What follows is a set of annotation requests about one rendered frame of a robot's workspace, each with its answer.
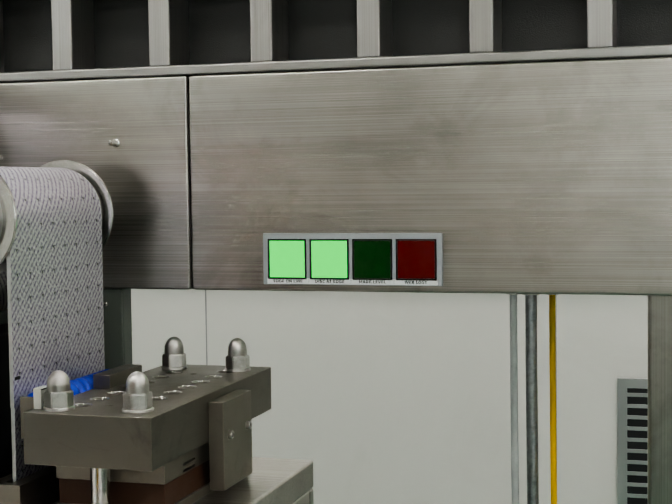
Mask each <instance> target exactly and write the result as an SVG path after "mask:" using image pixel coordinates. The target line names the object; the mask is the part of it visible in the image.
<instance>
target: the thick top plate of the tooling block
mask: <svg viewBox="0 0 672 504"><path fill-rule="evenodd" d="M186 365H187V369H182V370H163V369H161V367H162V366H159V367H156V368H153V369H150V370H147V371H144V372H142V373H144V374H145V375H146V377H147V378H148V381H149V391H151V392H152V398H153V407H154V411H152V412H147V413H124V412H122V408H123V393H125V392H126V384H123V385H120V386H117V387H114V388H111V389H96V388H94V389H91V390H88V391H85V392H82V393H79V394H76V395H74V405H75V409H73V410H69V411H61V412H49V411H44V410H43V409H32V410H29V411H26V412H23V435H24V464H29V465H46V466H64V467H81V468H99V469H116V470H134V471H151V472H152V471H154V470H156V469H158V468H160V467H162V466H163V465H165V464H167V463H169V462H171V461H173V460H175V459H177V458H179V457H181V456H183V455H184V454H186V453H188V452H190V451H192V450H194V449H196V448H198V447H200V446H202V445H203V444H205V443H207V442H209V408H208V403H209V402H210V401H212V400H214V399H217V398H219V397H221V396H223V395H226V394H228V393H230V392H232V391H235V390H237V389H244V390H251V417H252V419H253V418H255V417H257V416H259V415H261V414H263V413H264V412H266V411H268V410H270V409H271V367H254V366H250V368H251V370H250V371H246V372H226V371H225V370H224V369H225V368H226V366H221V365H189V364H186Z"/></svg>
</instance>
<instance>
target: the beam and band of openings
mask: <svg viewBox="0 0 672 504"><path fill-rule="evenodd" d="M656 57H672V0H0V83H17V82H43V81H68V80H94V79H119V78H145V77H170V76H187V77H190V76H196V75H222V74H247V73H273V72H299V71H324V70H350V69H375V68H401V67H426V66H452V65H477V64H503V63H528V62H554V61H579V60H605V59H630V58H656Z"/></svg>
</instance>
